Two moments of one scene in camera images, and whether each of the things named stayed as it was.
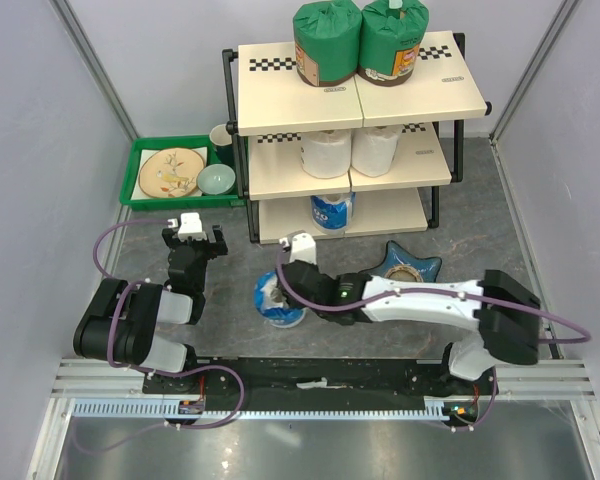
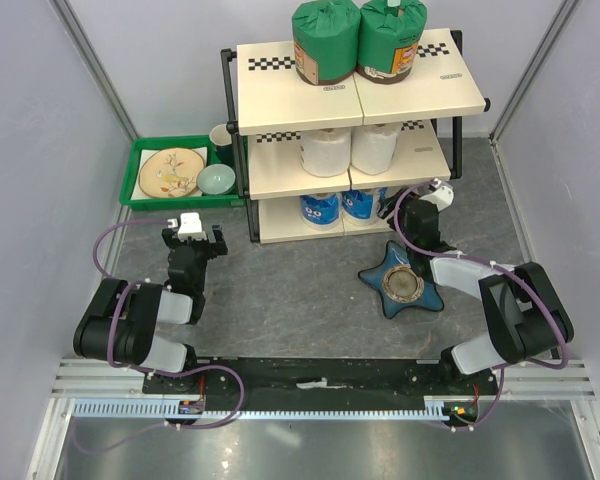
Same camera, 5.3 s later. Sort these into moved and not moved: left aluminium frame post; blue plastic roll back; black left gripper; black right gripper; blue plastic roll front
Moved: blue plastic roll back; black right gripper; blue plastic roll front
Not moved: black left gripper; left aluminium frame post
